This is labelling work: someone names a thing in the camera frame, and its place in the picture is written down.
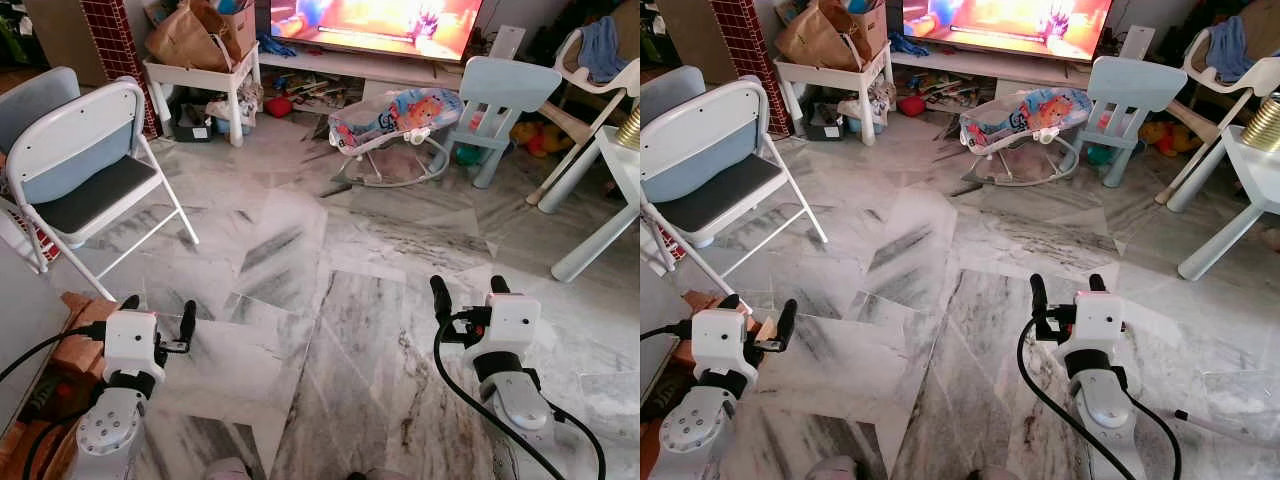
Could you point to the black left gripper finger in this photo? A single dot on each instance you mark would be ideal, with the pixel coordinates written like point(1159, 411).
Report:
point(786, 322)
point(131, 303)
point(187, 322)
point(730, 302)

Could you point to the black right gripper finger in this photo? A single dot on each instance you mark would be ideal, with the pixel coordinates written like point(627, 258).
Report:
point(441, 298)
point(1039, 297)
point(500, 285)
point(1097, 283)

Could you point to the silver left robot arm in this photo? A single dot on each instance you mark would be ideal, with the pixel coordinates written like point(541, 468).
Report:
point(105, 430)
point(695, 430)

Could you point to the white folding chair grey seat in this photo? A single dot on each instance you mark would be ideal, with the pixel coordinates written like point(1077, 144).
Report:
point(85, 195)
point(715, 190)

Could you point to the yellow red plush toy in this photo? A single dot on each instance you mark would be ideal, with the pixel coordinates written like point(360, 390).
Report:
point(1168, 138)
point(540, 138)

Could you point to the colourful baby bouncer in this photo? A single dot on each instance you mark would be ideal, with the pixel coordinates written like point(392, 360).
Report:
point(1025, 118)
point(395, 118)

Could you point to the dark storage bin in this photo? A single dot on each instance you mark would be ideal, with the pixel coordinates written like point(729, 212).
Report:
point(192, 122)
point(825, 122)

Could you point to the white plastic kids table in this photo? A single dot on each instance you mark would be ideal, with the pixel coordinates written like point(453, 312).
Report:
point(1255, 175)

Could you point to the white stick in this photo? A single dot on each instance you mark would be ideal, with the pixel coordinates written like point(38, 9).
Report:
point(1225, 427)

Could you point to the gold ribbed object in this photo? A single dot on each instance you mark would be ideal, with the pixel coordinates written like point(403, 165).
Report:
point(1264, 125)
point(630, 130)

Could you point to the light blue kids chair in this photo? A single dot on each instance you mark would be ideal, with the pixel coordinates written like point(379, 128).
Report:
point(1135, 85)
point(510, 85)

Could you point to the white high chair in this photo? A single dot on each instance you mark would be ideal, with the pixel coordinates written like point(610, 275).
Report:
point(590, 95)
point(1215, 100)

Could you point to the grey blue padded chair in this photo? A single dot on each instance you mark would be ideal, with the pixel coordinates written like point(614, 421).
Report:
point(665, 90)
point(30, 100)

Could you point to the white television bench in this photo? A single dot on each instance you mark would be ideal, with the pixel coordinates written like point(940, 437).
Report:
point(360, 68)
point(990, 68)

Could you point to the white side table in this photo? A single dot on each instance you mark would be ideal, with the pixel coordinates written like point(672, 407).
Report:
point(825, 75)
point(195, 75)

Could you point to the red tiled pillar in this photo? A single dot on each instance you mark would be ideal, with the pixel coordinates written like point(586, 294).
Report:
point(115, 50)
point(745, 50)

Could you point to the blue towel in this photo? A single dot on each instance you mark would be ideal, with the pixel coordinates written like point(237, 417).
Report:
point(1230, 48)
point(602, 48)

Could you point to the brown paper bag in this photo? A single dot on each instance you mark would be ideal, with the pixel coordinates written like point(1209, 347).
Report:
point(190, 38)
point(820, 38)

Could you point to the flat screen television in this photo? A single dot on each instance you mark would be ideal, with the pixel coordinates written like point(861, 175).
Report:
point(380, 22)
point(1010, 22)

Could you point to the small blue cloth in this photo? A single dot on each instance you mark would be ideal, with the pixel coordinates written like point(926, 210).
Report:
point(277, 46)
point(908, 46)

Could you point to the cardboard box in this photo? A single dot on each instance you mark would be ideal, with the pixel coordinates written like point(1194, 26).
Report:
point(243, 28)
point(874, 28)

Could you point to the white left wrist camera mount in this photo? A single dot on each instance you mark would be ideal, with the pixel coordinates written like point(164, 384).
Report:
point(718, 338)
point(130, 340)

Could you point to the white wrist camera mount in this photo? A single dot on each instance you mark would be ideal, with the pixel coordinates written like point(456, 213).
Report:
point(513, 322)
point(718, 338)
point(130, 340)
point(1098, 320)

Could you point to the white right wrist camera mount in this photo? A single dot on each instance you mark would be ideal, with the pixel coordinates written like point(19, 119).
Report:
point(1098, 320)
point(513, 322)

